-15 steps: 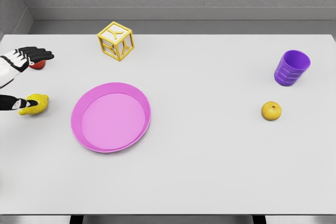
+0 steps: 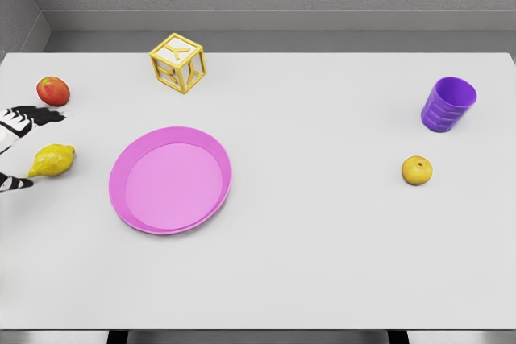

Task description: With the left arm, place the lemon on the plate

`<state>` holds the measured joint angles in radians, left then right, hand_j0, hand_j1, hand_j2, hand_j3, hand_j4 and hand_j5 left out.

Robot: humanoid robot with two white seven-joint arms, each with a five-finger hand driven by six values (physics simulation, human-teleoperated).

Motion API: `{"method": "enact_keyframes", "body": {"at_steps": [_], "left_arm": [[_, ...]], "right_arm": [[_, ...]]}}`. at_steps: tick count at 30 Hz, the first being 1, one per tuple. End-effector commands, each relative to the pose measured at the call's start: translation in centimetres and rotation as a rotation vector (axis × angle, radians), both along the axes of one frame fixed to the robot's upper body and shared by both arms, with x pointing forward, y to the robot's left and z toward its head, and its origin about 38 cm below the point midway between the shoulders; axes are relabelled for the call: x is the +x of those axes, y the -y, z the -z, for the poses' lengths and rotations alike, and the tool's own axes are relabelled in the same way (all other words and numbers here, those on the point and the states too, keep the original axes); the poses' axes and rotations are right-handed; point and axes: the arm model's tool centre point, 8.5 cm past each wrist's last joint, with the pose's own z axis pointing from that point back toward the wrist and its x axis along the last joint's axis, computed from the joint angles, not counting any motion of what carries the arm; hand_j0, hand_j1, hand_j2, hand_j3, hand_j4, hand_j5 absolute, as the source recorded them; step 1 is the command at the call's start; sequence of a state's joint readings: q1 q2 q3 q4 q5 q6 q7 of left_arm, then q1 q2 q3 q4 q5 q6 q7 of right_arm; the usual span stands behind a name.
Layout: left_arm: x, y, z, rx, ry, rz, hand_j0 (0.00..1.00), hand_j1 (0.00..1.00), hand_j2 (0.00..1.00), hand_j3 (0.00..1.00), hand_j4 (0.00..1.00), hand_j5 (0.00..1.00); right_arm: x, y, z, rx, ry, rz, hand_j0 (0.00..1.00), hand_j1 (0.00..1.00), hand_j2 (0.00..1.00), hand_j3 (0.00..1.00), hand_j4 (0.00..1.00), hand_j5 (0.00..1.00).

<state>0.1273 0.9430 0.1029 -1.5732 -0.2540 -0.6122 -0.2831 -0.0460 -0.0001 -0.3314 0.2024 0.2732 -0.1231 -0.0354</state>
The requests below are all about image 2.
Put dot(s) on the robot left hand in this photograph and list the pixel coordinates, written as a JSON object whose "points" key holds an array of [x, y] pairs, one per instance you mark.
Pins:
{"points": [[12, 123]]}

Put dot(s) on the yellow lemon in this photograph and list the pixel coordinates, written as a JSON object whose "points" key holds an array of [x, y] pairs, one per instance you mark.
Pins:
{"points": [[51, 160]]}

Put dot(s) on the pink round plate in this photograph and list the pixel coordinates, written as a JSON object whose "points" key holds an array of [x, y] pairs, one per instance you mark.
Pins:
{"points": [[171, 181]]}

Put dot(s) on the red apple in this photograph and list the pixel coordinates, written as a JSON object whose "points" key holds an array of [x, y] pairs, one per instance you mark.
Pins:
{"points": [[53, 90]]}

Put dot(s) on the yellow letter block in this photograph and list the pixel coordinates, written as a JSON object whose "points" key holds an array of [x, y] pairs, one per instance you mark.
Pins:
{"points": [[178, 63]]}

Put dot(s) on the yellow round pear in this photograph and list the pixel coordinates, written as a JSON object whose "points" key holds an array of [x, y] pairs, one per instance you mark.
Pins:
{"points": [[417, 170]]}

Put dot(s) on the purple ribbed cup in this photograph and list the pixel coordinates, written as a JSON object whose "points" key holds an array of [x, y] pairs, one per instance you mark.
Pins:
{"points": [[447, 105]]}

